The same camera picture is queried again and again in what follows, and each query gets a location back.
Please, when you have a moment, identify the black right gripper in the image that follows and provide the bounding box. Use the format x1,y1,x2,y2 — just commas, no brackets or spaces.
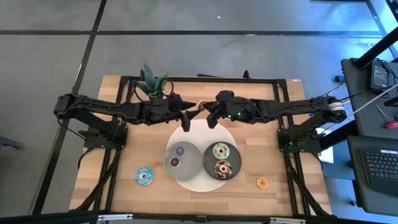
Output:
203,96,261,129

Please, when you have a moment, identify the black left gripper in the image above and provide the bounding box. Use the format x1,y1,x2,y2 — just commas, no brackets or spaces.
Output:
145,99,202,133

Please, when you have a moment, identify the blue frosted donut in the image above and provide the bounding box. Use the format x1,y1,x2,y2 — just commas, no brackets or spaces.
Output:
134,167,154,187

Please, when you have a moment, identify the white woven round placemat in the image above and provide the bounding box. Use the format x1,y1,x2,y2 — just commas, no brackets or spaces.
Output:
164,119,239,193

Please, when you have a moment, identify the mint green frosted donut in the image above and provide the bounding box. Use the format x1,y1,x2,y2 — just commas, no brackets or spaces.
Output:
212,142,231,161

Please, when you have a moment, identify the green snake plant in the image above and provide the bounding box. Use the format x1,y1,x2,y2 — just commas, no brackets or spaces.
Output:
133,63,170,100

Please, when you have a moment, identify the dark grey plate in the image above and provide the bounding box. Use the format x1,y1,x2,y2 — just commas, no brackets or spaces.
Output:
202,141,243,181

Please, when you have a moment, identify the light grey plate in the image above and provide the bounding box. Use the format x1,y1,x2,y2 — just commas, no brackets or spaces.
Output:
163,141,203,182

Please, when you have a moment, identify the chocolate donut with pink drizzle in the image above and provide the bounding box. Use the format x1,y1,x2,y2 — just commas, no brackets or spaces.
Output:
215,160,234,179

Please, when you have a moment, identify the white paper sheet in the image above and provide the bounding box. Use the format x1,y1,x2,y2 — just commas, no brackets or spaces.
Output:
315,127,335,164

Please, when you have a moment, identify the dark grey side desk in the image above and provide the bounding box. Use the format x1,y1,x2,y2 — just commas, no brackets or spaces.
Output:
341,57,398,140

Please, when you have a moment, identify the dark grey keyboard tray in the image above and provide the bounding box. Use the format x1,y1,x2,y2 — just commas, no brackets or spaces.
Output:
347,136,398,217

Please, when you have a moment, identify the black box device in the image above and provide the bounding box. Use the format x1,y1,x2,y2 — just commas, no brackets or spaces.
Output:
370,61,390,91

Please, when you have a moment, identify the black diagonal pole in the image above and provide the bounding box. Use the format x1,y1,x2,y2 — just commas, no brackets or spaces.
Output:
354,26,398,70

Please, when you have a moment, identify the black keyboard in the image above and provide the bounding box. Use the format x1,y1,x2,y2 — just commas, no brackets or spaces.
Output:
360,149,398,197

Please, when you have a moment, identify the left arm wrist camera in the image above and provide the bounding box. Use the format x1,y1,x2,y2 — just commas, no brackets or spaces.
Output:
167,92,185,111

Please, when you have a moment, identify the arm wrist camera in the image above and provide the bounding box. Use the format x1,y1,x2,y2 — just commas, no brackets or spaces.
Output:
216,90,236,102
167,92,185,111

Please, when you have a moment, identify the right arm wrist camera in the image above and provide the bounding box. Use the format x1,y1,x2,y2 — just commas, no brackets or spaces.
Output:
216,90,236,102

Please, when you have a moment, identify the black aluminium table frame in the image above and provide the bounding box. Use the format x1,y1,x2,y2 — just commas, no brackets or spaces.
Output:
70,75,333,218

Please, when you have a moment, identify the white cable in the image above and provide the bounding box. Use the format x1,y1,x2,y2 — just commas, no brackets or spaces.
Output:
351,83,398,115

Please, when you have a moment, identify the black rail with silver brackets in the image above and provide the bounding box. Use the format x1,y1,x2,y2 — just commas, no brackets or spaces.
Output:
0,210,398,224

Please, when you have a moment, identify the red handled screwdriver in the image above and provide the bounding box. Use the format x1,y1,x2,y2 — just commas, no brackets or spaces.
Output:
374,105,398,129

